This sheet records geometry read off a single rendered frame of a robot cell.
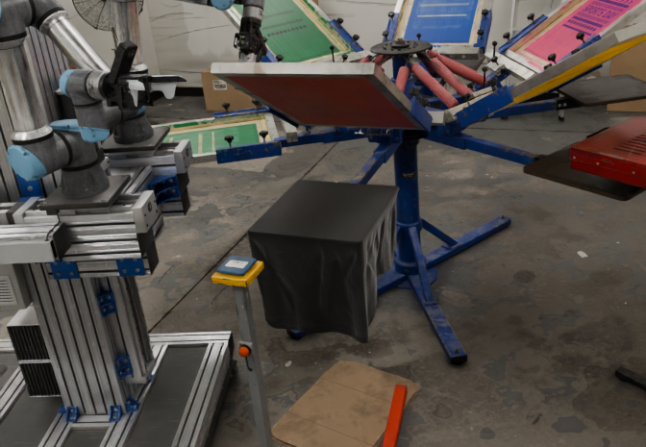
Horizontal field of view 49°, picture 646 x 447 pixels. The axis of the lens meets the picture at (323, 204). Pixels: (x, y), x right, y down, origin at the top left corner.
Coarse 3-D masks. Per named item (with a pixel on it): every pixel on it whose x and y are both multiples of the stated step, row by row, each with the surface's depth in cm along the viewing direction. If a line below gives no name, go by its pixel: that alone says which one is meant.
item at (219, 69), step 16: (224, 64) 239; (240, 64) 237; (256, 64) 235; (272, 64) 232; (288, 64) 230; (304, 64) 228; (320, 64) 226; (336, 64) 224; (352, 64) 222; (368, 64) 220; (224, 80) 248; (368, 80) 227; (384, 80) 230; (256, 96) 267; (400, 96) 249; (384, 128) 298; (400, 128) 295; (416, 128) 291
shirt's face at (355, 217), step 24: (288, 192) 287; (312, 192) 285; (336, 192) 282; (360, 192) 280; (384, 192) 278; (264, 216) 268; (288, 216) 266; (312, 216) 264; (336, 216) 262; (360, 216) 261
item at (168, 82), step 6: (156, 78) 178; (162, 78) 178; (168, 78) 178; (174, 78) 178; (180, 78) 178; (156, 84) 180; (162, 84) 180; (168, 84) 180; (174, 84) 180; (162, 90) 180; (168, 90) 180; (174, 90) 180; (168, 96) 181
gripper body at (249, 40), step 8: (240, 24) 257; (248, 24) 259; (256, 24) 260; (240, 32) 257; (248, 32) 258; (240, 40) 258; (248, 40) 255; (256, 40) 259; (240, 48) 258; (248, 48) 256; (256, 48) 260
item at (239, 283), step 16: (256, 272) 232; (240, 288) 234; (240, 304) 236; (240, 320) 240; (256, 336) 245; (256, 352) 246; (256, 368) 247; (256, 384) 250; (256, 400) 254; (256, 416) 257
